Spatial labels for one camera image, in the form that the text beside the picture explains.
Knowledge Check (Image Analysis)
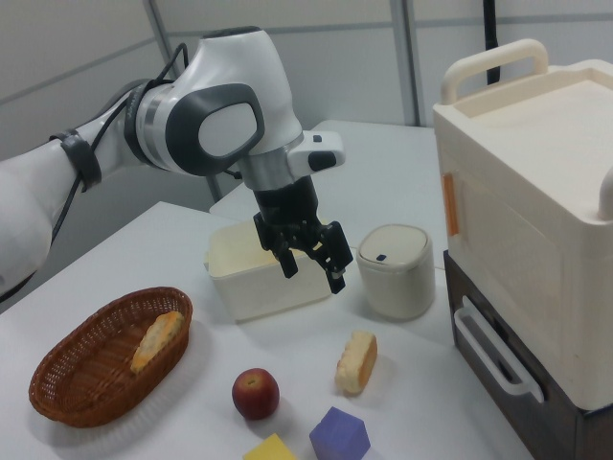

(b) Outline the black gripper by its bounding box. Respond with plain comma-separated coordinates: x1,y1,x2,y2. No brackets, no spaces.
246,174,351,295

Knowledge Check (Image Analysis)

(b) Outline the purple cube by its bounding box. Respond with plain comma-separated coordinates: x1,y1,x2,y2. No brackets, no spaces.
308,405,373,460

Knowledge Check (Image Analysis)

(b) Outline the yellow cube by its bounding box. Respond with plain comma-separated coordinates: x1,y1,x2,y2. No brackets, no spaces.
242,433,301,460

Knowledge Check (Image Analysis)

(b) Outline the cream plastic open box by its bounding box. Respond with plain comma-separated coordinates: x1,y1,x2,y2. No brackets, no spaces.
204,219,334,325

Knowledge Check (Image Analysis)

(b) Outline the small cream lidded bin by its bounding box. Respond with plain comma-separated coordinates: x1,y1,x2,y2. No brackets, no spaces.
355,223,437,322

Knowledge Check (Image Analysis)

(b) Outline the pale ridged bread loaf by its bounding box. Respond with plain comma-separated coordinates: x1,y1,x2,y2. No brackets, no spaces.
333,329,379,398

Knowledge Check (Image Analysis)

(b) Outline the red apple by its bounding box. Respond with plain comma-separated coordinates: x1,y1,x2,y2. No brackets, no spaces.
231,367,281,422

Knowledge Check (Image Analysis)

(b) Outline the orange cabinet tag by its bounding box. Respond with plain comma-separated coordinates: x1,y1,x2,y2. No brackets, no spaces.
443,172,463,237

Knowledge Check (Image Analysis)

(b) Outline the long toasted bread loaf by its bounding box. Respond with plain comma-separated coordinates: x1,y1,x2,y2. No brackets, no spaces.
129,310,186,376

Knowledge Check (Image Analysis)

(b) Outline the cream plastic cabinet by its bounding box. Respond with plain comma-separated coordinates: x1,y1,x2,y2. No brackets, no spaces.
432,38,613,411

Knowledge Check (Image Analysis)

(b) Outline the brown wicker basket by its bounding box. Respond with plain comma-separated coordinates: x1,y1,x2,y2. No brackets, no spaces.
28,286,194,429

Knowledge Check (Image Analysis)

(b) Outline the black vertical pole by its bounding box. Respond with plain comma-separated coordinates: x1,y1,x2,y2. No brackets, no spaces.
480,0,505,88

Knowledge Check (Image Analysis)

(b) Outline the dark brown drawer base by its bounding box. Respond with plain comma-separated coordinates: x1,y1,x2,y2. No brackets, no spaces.
443,250,613,460

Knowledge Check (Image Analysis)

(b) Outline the white drawer handle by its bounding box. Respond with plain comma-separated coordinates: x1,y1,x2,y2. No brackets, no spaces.
453,295,546,404

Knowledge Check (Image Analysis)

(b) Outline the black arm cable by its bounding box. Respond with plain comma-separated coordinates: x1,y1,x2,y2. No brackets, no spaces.
46,42,191,246

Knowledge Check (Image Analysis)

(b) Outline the dark grey cable strap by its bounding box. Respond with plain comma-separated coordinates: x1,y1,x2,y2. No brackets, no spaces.
47,127,103,194

